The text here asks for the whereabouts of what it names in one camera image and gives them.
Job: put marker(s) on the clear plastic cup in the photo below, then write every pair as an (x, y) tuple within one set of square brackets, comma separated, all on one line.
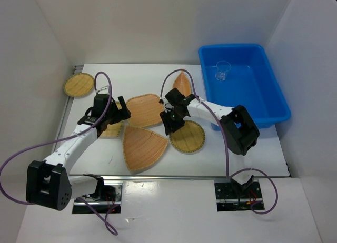
[(222, 70)]

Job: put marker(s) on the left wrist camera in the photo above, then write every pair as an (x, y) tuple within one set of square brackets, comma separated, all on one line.
[(104, 90)]

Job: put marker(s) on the fan-shaped orange woven tray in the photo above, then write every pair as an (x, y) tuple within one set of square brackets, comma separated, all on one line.
[(142, 148)]

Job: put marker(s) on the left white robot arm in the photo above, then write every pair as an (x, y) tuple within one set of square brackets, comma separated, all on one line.
[(48, 181)]

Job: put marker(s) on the rounded square orange woven tray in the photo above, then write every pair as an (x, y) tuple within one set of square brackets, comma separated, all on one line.
[(145, 110)]

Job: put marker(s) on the round bamboo tray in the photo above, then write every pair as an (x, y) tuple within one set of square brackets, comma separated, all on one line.
[(79, 85), (188, 139)]

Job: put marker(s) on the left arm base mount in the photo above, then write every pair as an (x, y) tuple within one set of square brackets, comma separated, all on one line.
[(110, 199)]

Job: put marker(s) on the boat-shaped orange woven basket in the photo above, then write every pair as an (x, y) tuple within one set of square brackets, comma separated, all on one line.
[(182, 84)]

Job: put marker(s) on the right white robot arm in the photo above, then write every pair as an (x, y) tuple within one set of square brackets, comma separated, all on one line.
[(238, 129)]

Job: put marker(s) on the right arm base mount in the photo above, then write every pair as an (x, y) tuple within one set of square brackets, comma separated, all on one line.
[(228, 200)]

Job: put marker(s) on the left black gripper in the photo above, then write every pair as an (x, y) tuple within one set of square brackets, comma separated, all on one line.
[(122, 114)]

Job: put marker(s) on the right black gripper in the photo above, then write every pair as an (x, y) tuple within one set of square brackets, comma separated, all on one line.
[(169, 125)]

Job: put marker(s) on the trapezoid yellow bamboo tray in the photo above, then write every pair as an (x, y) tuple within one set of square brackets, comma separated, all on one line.
[(113, 130)]

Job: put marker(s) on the blue plastic bin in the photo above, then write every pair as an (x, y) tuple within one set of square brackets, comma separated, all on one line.
[(250, 83)]

